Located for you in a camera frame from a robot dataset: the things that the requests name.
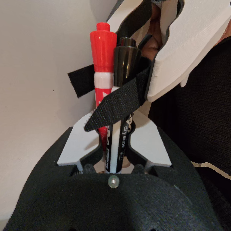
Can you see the person's right hand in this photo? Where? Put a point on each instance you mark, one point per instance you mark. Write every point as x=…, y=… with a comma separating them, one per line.
x=155, y=36

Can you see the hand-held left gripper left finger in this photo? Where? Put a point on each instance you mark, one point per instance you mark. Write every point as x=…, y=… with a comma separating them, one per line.
x=79, y=144

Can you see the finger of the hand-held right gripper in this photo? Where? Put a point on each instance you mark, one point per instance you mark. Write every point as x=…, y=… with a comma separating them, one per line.
x=124, y=12
x=189, y=45

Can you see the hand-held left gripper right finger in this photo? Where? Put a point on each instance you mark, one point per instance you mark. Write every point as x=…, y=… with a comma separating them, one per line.
x=149, y=144

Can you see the red dry erase marker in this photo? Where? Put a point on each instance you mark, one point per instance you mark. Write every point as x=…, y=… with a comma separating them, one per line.
x=102, y=50

